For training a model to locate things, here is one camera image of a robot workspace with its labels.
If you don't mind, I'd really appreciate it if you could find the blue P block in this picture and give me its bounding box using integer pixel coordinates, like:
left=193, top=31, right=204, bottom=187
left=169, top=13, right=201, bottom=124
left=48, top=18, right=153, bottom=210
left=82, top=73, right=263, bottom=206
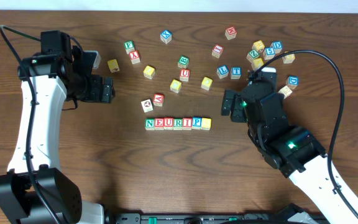
left=192, top=117, right=202, bottom=129

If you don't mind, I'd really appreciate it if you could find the red i block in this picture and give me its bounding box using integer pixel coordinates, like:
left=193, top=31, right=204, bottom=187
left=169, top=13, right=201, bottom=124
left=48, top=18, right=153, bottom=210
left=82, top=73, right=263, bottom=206
left=211, top=44, right=224, bottom=58
left=182, top=118, right=193, bottom=130

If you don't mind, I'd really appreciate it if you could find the green R block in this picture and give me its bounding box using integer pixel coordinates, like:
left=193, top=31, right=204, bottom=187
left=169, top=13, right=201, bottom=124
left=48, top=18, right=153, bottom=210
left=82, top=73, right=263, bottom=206
left=173, top=118, right=183, bottom=130

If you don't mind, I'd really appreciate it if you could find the red U block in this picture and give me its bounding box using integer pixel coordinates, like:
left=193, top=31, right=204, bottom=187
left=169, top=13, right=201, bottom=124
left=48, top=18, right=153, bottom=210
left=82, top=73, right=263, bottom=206
left=163, top=117, right=174, bottom=129

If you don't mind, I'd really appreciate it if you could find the green N block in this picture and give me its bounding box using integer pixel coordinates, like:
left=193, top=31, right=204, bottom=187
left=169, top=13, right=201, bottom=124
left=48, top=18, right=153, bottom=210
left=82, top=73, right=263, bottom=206
left=145, top=118, right=155, bottom=130

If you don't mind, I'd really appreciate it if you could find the red E block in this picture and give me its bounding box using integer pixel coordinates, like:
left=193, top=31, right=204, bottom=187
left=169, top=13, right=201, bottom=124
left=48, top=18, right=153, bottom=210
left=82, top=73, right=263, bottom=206
left=154, top=118, right=164, bottom=130

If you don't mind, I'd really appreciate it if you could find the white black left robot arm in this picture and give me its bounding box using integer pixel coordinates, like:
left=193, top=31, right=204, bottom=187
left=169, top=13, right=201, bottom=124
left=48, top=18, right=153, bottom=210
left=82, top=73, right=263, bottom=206
left=0, top=47, right=115, bottom=223

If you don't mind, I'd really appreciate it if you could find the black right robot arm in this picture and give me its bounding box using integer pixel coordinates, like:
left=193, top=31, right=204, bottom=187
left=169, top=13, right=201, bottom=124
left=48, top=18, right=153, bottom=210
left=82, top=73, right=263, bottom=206
left=221, top=82, right=358, bottom=223

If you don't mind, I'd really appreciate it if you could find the blue T block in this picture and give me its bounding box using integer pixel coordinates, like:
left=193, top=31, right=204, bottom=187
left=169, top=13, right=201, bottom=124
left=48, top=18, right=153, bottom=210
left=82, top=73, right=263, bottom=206
left=231, top=67, right=242, bottom=80

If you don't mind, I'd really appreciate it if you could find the blue L block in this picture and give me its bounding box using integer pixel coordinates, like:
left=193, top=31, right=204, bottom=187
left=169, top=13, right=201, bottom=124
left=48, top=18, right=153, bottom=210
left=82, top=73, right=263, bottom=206
left=216, top=65, right=229, bottom=79

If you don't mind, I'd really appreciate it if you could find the yellow block below Z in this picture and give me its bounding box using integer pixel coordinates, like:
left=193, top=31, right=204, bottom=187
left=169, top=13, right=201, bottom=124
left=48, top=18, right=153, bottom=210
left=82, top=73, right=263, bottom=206
left=251, top=58, right=264, bottom=70

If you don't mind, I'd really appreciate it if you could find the green Z block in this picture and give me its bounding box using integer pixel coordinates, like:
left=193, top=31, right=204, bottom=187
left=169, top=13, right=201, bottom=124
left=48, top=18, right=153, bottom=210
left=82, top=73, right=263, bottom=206
left=246, top=49, right=260, bottom=63

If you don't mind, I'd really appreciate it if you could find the red Y block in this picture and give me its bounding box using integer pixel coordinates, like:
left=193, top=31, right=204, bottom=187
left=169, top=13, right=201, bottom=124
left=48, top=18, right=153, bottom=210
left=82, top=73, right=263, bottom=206
left=129, top=50, right=140, bottom=64

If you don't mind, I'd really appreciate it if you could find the plain white block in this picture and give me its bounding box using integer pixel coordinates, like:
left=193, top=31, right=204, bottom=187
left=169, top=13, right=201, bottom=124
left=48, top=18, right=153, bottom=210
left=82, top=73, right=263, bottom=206
left=278, top=85, right=293, bottom=99

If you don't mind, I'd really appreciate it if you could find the red U block spare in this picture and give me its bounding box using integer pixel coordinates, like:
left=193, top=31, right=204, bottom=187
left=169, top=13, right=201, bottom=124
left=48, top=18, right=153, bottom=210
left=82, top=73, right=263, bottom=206
left=180, top=69, right=190, bottom=82

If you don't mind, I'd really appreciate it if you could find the green F block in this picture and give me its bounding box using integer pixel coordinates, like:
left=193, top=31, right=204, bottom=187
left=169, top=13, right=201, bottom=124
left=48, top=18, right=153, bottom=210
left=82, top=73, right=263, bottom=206
left=124, top=40, right=135, bottom=54

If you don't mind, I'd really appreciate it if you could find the white picture block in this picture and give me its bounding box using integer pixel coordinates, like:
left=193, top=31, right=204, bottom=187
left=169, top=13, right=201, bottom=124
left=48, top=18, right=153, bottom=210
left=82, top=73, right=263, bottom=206
left=141, top=99, right=154, bottom=113

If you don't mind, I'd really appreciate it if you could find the blue 5 block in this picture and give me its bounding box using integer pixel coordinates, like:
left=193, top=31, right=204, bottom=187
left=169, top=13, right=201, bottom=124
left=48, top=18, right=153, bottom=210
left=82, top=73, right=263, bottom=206
left=263, top=47, right=275, bottom=60

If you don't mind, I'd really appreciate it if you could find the blue D block right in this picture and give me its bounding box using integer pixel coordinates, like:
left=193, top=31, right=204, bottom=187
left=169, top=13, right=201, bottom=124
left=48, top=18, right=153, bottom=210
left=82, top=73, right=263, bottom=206
left=286, top=76, right=299, bottom=90

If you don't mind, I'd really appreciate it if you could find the blue d block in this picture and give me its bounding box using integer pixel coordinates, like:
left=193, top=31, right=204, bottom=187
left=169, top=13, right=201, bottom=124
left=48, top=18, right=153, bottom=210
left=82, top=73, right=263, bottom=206
left=270, top=41, right=283, bottom=54
left=286, top=76, right=299, bottom=90

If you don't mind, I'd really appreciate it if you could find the green B block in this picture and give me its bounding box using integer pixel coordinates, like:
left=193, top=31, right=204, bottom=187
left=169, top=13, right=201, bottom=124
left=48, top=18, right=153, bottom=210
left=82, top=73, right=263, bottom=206
left=178, top=55, right=190, bottom=69

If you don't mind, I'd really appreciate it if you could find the red V block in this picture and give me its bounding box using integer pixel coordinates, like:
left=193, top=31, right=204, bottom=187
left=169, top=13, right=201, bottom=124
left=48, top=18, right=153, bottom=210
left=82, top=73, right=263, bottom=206
left=153, top=93, right=164, bottom=106

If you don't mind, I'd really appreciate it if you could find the red block top right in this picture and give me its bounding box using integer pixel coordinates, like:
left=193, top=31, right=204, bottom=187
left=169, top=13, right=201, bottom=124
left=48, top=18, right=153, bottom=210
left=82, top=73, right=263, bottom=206
left=225, top=26, right=237, bottom=40

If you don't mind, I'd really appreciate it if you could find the yellow 8 block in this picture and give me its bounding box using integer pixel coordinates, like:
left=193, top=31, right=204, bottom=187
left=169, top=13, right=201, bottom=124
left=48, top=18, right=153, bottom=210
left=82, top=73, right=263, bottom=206
left=282, top=54, right=295, bottom=64

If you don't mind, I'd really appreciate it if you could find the blue D block upper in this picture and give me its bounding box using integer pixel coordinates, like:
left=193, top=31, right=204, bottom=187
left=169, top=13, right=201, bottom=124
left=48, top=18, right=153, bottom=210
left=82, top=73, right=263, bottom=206
left=270, top=41, right=283, bottom=54

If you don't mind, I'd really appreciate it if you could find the blue X block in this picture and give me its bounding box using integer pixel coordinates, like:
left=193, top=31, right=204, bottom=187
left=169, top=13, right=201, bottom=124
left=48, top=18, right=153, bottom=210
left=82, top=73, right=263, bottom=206
left=160, top=30, right=172, bottom=44

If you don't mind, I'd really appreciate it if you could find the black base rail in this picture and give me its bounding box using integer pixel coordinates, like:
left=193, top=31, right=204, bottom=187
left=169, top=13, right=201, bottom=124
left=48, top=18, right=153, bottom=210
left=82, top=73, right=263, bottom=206
left=104, top=203, right=329, bottom=224

